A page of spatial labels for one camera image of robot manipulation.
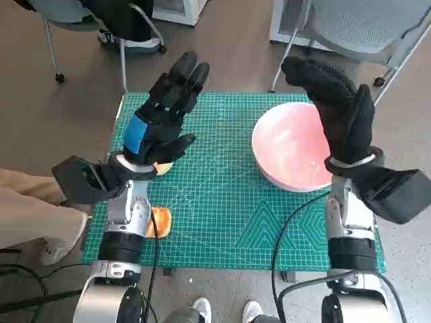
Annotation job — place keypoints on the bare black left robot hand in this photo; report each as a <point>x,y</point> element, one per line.
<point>161,114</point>

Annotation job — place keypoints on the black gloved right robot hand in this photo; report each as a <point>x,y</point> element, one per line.
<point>343,114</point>

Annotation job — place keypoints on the pale round toy bread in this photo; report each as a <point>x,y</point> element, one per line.
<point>165,167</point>

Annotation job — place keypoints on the pink bowl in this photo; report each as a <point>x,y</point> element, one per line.
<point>286,148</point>

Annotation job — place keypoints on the striped toy bread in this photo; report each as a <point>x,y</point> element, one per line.
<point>164,220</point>

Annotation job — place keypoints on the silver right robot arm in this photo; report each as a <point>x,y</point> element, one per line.
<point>350,222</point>

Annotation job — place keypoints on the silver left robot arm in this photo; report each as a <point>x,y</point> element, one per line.
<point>124,215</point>

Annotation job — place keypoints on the green cutting mat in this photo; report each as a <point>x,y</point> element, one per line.
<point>215,188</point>

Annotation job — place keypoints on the grey mesh-back chair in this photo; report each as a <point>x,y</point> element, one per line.
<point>363,23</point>

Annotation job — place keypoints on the small white cabinet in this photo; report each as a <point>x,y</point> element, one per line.
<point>175,10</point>

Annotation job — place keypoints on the person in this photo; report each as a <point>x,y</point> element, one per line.
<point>121,17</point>
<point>23,208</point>

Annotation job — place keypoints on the white cabinet with mesh front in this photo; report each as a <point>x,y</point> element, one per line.
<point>286,20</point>

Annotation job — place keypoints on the grey office chair with castors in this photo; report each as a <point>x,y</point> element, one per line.
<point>67,20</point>

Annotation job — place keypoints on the grey rounded robot body part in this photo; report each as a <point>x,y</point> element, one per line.
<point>182,318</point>

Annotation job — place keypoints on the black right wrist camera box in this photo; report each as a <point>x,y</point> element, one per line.
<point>400,195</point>

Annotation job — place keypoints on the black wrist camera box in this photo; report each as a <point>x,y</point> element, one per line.
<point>77,181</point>
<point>400,195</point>

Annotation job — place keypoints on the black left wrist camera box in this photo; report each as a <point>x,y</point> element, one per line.
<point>77,181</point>

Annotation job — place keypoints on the black table bracket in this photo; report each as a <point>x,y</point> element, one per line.
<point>288,277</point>
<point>169,272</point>

